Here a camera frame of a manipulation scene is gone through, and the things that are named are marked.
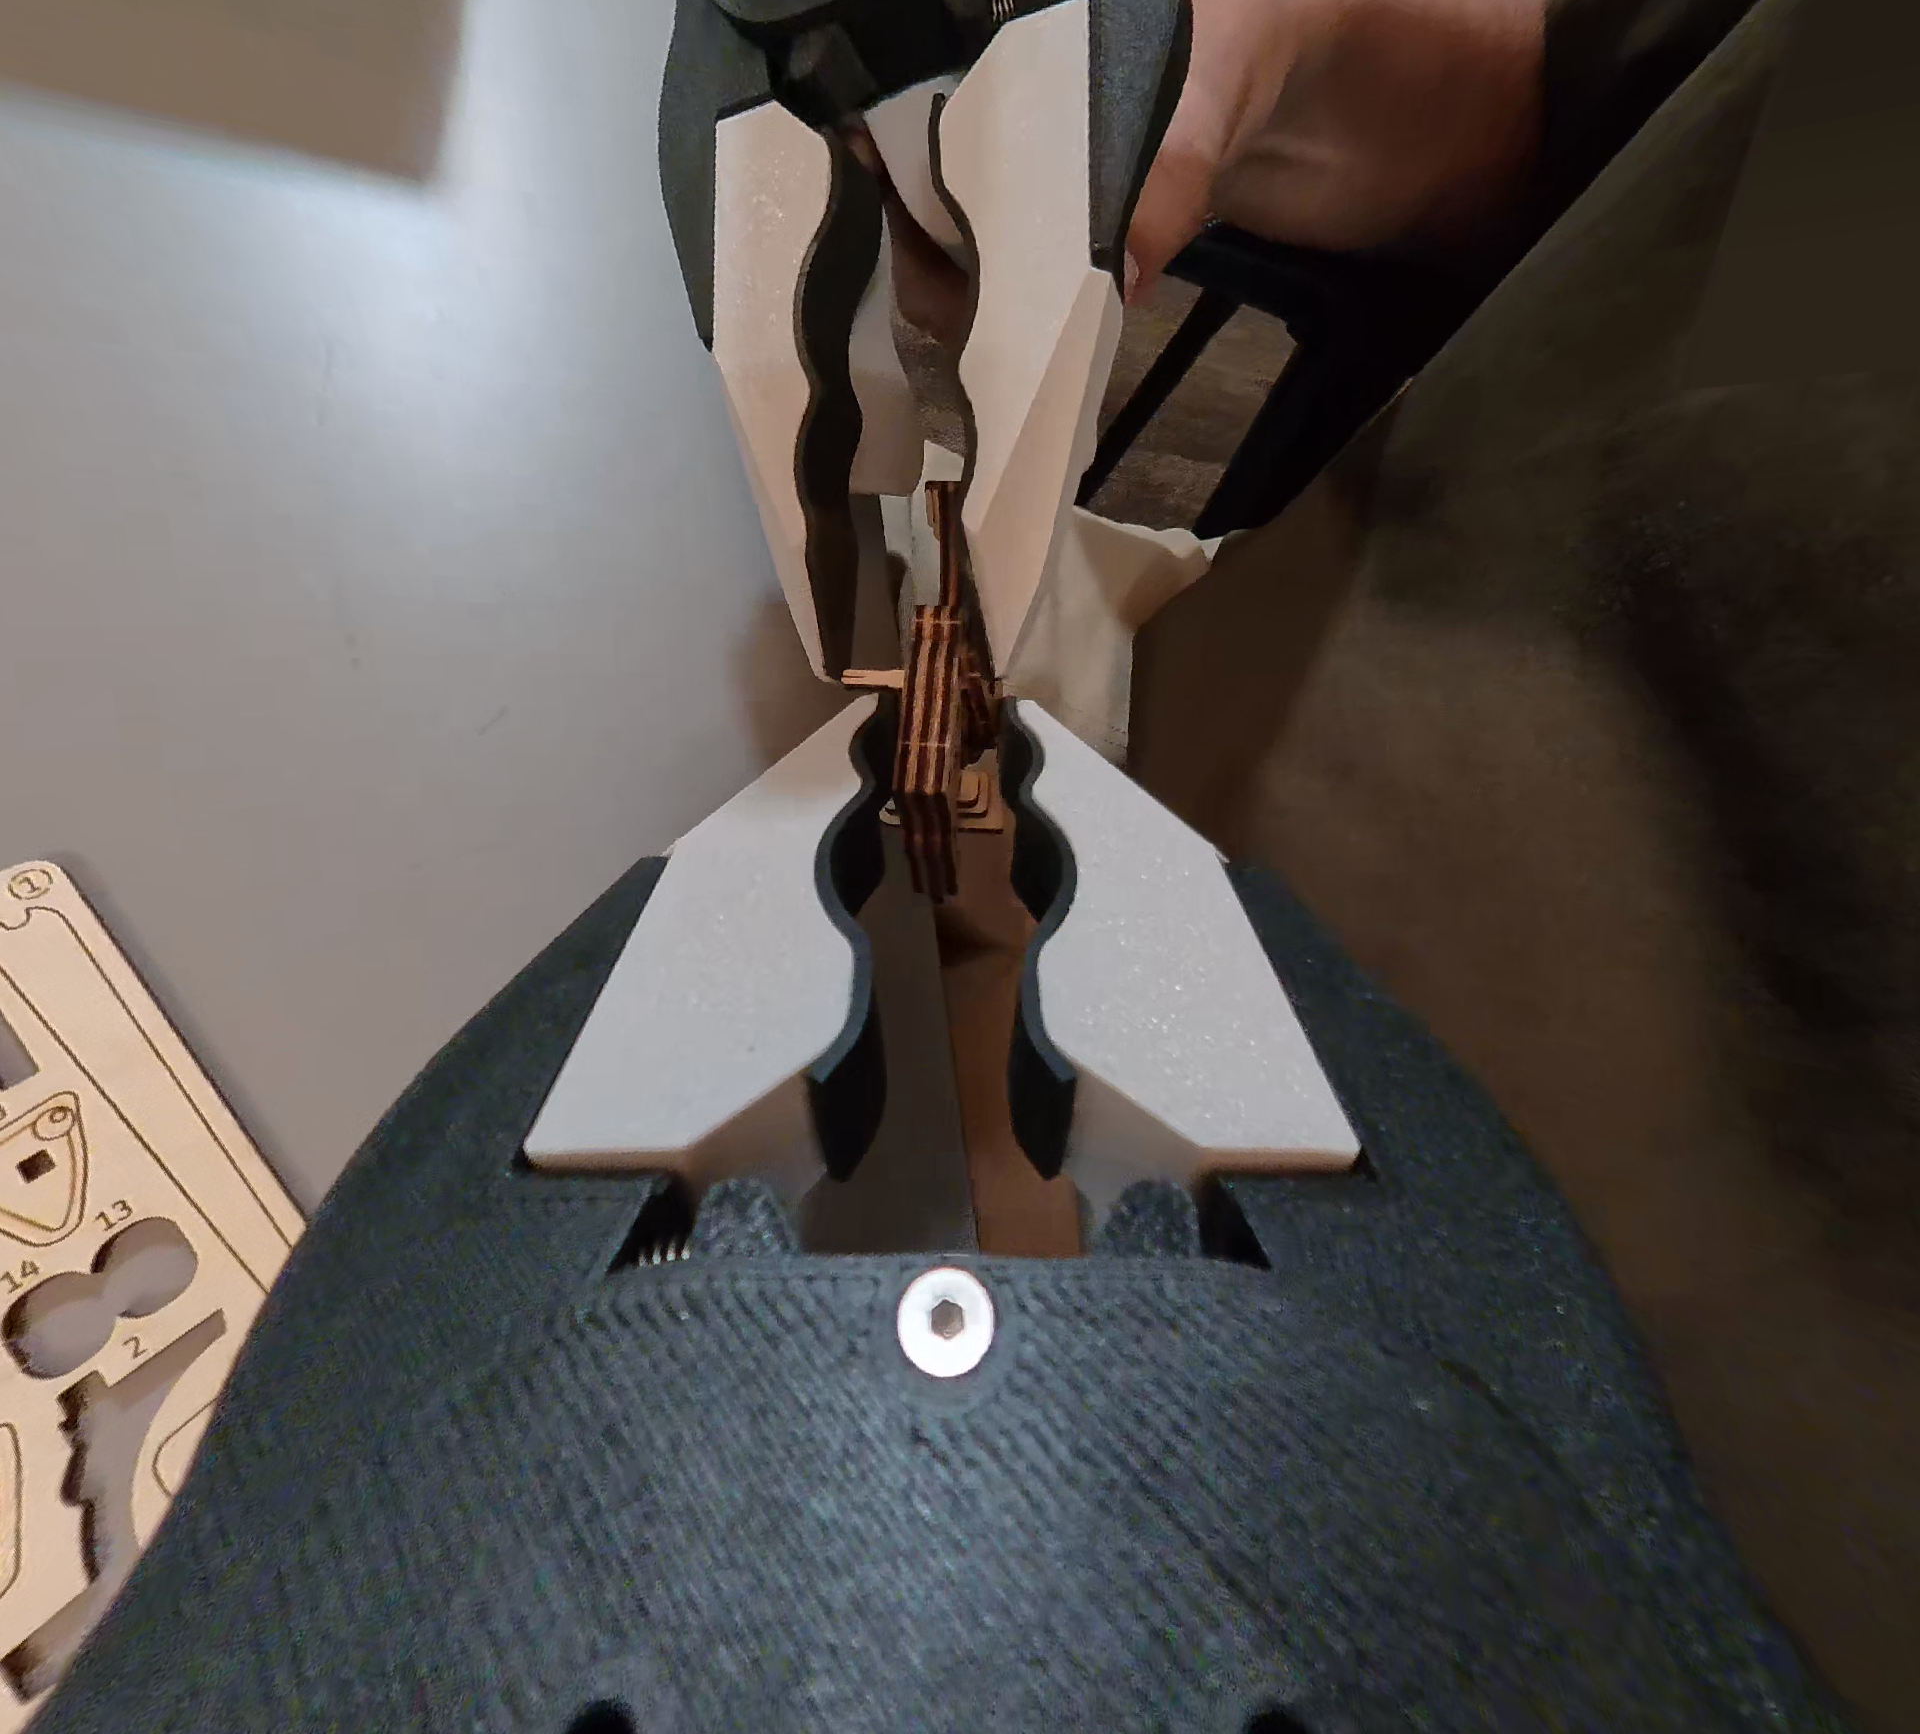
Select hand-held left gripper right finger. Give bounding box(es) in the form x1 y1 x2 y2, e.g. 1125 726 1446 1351
1010 695 1366 1244

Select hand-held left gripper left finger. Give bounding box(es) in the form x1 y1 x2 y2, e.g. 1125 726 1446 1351
524 701 879 1244

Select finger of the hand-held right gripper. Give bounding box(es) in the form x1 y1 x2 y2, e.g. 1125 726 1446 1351
710 100 929 686
862 0 1129 669

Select layered wooden model assembly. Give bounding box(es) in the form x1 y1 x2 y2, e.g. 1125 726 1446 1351
840 479 1009 900

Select grey desk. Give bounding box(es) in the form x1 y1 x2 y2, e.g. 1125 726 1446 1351
0 0 963 1258

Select person's right hand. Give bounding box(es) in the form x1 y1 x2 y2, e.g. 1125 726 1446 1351
1125 0 1554 301

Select person's beige pants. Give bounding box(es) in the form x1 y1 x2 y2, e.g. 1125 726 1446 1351
1033 503 1225 778

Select laser-cut plywood parts sheet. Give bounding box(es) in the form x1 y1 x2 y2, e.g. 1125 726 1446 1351
0 859 308 1690

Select black metal frame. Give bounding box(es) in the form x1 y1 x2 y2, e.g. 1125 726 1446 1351
1079 0 1606 540

